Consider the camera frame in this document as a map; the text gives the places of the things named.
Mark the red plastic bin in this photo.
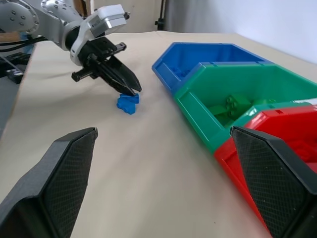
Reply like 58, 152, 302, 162
213, 105, 317, 232

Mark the black equipment block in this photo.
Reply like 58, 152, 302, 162
0, 53, 31, 84

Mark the blue toy block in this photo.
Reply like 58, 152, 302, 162
116, 93, 141, 116
171, 66, 193, 80

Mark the green plastic bin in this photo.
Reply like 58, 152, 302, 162
173, 61, 317, 156

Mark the brown wooden board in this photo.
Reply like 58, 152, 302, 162
81, 0, 97, 18

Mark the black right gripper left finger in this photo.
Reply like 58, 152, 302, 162
0, 127, 99, 238

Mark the red toy block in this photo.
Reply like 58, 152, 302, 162
287, 139, 317, 164

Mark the black tripod stand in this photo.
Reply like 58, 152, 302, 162
155, 0, 166, 31

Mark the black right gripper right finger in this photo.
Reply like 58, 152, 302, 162
229, 125, 317, 238

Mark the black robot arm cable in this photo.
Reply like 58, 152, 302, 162
0, 35, 52, 52

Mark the green toy block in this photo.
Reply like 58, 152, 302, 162
213, 105, 236, 125
224, 95, 251, 118

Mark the blue plastic bin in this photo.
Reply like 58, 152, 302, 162
151, 42, 276, 96

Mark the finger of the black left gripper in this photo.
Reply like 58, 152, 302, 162
96, 63, 136, 97
105, 56, 143, 94

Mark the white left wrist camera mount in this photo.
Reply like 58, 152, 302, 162
69, 4, 130, 67

